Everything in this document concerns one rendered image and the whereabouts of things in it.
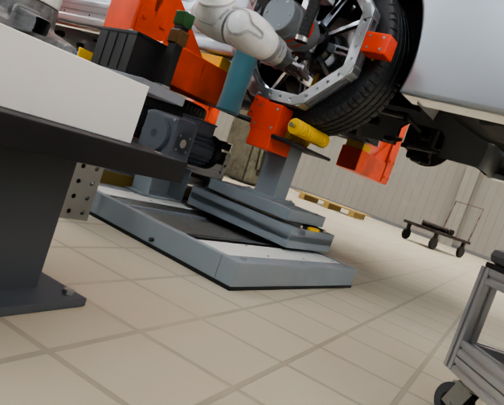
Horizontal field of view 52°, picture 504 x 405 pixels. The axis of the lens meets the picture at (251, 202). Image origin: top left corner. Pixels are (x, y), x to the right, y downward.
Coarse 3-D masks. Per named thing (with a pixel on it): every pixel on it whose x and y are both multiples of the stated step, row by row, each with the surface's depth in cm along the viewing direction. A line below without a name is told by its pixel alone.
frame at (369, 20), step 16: (256, 0) 204; (368, 0) 177; (368, 16) 176; (352, 48) 178; (352, 64) 177; (256, 80) 200; (320, 80) 184; (336, 80) 180; (352, 80) 183; (272, 96) 194; (288, 96) 190; (304, 96) 186; (320, 96) 188
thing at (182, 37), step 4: (172, 28) 141; (176, 28) 140; (172, 32) 141; (176, 32) 140; (180, 32) 139; (184, 32) 140; (168, 36) 141; (172, 36) 140; (176, 36) 140; (180, 36) 140; (184, 36) 141; (188, 36) 142; (168, 40) 141; (172, 40) 140; (176, 40) 139; (180, 40) 140; (184, 40) 141; (180, 44) 141; (184, 44) 142
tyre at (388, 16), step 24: (384, 0) 183; (384, 24) 182; (408, 24) 199; (408, 48) 195; (360, 72) 185; (384, 72) 185; (336, 96) 189; (360, 96) 185; (384, 96) 195; (312, 120) 194; (336, 120) 194; (360, 120) 200
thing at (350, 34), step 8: (336, 24) 212; (344, 24) 210; (352, 32) 208; (320, 40) 210; (336, 40) 206; (344, 40) 209; (312, 48) 212; (336, 56) 205; (328, 64) 207; (336, 64) 208; (312, 72) 216; (320, 72) 213
